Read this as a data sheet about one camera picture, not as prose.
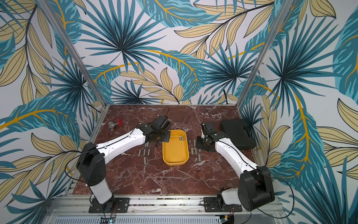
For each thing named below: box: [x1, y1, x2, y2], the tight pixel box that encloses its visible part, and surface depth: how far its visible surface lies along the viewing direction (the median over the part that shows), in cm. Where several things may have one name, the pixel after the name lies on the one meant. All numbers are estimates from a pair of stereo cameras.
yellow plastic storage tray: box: [162, 129, 190, 166], surface depth 94 cm
